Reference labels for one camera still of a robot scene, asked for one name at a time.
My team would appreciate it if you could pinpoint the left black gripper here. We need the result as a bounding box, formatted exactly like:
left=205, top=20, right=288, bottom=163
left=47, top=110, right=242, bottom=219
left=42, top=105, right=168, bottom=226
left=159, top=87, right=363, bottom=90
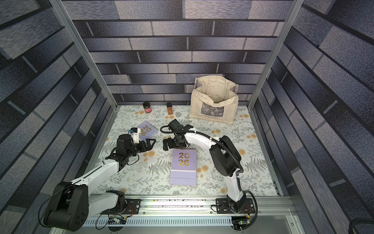
left=126, top=138, right=156, bottom=158

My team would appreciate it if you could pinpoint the purple calendar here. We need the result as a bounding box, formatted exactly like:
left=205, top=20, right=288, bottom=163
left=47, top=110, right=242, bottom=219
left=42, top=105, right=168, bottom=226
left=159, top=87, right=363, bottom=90
left=169, top=148, right=197, bottom=186
left=137, top=121, right=158, bottom=141

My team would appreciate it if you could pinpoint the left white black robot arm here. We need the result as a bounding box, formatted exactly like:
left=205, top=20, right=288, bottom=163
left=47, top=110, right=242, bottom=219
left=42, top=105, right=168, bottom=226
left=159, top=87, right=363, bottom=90
left=38, top=133, right=156, bottom=232

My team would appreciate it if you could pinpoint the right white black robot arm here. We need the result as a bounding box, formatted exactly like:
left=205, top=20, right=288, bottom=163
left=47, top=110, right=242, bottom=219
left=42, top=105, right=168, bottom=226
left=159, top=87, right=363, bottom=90
left=160, top=120, right=257, bottom=214

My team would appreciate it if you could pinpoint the floral patterned table mat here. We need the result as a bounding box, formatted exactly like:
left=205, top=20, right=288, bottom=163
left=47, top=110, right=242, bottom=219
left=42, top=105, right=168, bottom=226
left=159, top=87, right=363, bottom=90
left=94, top=104, right=276, bottom=196

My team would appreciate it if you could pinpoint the dark jar red label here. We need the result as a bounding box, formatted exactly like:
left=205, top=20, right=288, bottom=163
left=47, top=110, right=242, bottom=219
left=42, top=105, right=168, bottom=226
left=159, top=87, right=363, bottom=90
left=143, top=101, right=152, bottom=113

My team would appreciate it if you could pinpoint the amber spice bottle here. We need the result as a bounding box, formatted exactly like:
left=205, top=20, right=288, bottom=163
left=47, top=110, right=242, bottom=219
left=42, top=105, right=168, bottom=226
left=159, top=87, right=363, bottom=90
left=166, top=102, right=173, bottom=115

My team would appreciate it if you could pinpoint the beige canvas tote bag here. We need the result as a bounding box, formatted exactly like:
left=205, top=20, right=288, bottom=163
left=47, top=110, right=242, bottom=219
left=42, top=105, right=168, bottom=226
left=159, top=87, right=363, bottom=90
left=189, top=75, right=239, bottom=125

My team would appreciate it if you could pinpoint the left circuit board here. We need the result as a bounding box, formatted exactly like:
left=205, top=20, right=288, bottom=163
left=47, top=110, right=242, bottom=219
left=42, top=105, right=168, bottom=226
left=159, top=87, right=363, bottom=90
left=108, top=216, right=127, bottom=225

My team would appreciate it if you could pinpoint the circuit board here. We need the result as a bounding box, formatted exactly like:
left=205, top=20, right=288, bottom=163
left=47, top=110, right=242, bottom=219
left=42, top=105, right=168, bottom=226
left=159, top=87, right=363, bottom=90
left=108, top=216, right=127, bottom=225
left=231, top=216, right=250, bottom=231

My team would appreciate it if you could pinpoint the right circuit board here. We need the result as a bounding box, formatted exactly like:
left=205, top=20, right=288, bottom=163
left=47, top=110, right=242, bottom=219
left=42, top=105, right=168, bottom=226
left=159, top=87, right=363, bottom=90
left=231, top=216, right=250, bottom=231

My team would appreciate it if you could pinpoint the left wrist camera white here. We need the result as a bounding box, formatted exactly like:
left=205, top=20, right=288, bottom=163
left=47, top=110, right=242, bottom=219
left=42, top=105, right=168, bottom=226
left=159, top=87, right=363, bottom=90
left=129, top=127, right=141, bottom=144

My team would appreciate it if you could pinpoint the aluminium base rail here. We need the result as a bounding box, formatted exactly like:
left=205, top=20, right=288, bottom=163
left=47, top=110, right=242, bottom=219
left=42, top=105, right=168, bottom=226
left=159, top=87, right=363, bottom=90
left=77, top=196, right=306, bottom=234

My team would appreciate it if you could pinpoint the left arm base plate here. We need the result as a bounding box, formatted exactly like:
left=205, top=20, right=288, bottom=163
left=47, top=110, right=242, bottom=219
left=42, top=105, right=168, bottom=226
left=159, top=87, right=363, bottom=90
left=100, top=199, right=141, bottom=216

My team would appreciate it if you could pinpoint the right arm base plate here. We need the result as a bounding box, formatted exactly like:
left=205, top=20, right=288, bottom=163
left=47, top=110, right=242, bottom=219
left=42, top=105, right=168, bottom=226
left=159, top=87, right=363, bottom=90
left=216, top=198, right=256, bottom=214

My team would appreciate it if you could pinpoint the black corrugated cable conduit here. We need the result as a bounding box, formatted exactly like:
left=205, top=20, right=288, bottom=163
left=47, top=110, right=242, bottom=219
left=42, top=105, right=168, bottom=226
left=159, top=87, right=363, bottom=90
left=159, top=125, right=258, bottom=232

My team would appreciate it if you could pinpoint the left aluminium frame post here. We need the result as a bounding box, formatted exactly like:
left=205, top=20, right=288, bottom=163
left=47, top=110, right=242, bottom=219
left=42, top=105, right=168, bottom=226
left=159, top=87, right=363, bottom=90
left=49, top=0, right=118, bottom=110

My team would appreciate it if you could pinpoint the aluminium frame post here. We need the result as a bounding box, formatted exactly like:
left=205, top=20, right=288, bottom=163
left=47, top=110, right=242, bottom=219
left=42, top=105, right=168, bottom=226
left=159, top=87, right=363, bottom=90
left=247, top=0, right=304, bottom=112
left=49, top=0, right=118, bottom=110

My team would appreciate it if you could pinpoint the right aluminium frame post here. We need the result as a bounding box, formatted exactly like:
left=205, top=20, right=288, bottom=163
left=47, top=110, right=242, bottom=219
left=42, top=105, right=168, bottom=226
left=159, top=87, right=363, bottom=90
left=247, top=0, right=304, bottom=112

